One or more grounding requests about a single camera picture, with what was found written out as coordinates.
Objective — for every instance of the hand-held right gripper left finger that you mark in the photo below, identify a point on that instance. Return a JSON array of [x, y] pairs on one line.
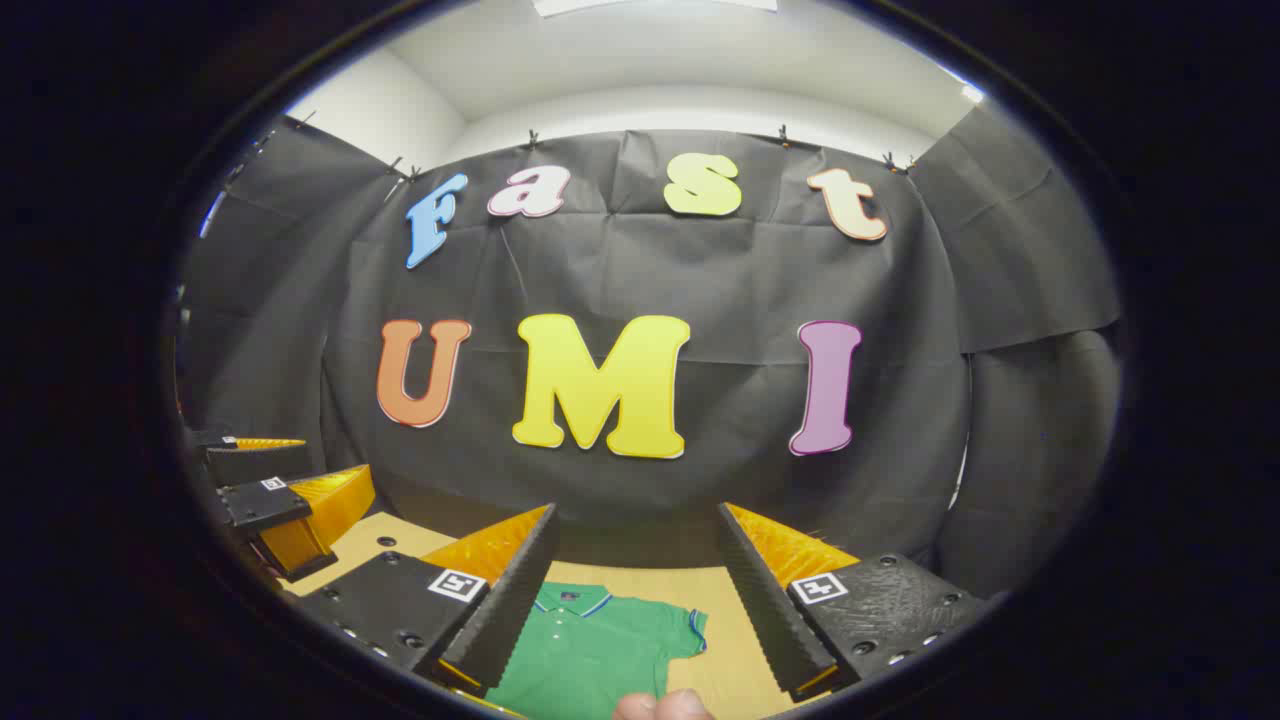
[[510, 610]]

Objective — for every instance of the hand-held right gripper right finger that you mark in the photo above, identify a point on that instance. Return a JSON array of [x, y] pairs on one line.
[[760, 610]]

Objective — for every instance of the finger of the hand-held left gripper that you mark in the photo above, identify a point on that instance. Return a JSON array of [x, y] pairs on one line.
[[255, 462], [265, 503]]

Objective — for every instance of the green T-shirt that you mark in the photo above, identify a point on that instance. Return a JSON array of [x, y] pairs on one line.
[[590, 650]]

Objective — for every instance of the black backdrop cloth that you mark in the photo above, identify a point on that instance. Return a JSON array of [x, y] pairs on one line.
[[640, 280]]

